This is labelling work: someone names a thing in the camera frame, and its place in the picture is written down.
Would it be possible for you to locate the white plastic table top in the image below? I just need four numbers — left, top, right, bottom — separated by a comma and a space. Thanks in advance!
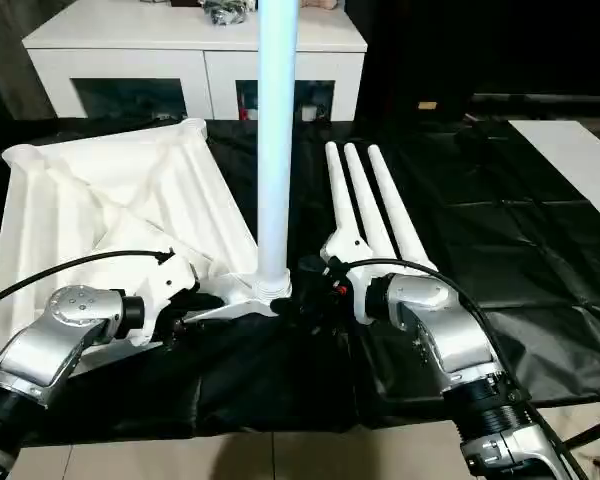
0, 118, 294, 381

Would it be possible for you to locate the white plastic table leg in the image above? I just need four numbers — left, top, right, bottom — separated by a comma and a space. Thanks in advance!
367, 145, 439, 275
343, 143, 399, 262
252, 0, 302, 304
324, 142, 367, 247

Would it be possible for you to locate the red and white container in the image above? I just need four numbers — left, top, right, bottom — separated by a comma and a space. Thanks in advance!
238, 93, 259, 121

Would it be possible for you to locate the black plastic mat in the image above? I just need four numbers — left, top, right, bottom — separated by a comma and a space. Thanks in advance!
0, 117, 600, 446

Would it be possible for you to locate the white sideboard cabinet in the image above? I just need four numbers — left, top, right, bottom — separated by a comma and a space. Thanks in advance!
22, 7, 369, 123

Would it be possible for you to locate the white flat board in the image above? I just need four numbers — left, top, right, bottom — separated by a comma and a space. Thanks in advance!
508, 119, 600, 212

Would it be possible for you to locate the bag of black items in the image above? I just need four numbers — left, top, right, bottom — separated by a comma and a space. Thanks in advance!
201, 0, 257, 28

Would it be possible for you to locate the black low cabinet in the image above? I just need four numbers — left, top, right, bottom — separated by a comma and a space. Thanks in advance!
359, 0, 600, 124

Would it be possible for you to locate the black tripod leg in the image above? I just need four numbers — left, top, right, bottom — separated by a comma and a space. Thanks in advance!
559, 414, 600, 449

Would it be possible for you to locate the dark grey curtain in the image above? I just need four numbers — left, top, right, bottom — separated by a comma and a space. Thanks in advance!
0, 0, 61, 121

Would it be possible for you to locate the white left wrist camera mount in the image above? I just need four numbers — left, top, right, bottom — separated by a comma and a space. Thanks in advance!
123, 248, 202, 350

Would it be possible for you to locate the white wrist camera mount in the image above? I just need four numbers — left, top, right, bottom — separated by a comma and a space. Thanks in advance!
319, 227, 382, 325
123, 248, 202, 350

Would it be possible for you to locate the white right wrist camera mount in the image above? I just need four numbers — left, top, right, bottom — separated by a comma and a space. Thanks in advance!
319, 227, 382, 325

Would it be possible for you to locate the black left wrist camera cable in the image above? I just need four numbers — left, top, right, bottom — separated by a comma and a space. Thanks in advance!
0, 247, 177, 310

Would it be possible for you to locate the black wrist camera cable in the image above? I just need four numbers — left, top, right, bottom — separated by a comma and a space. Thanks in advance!
0, 247, 177, 310
328, 256, 584, 480

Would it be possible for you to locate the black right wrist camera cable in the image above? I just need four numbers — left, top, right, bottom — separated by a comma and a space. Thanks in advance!
328, 256, 584, 480

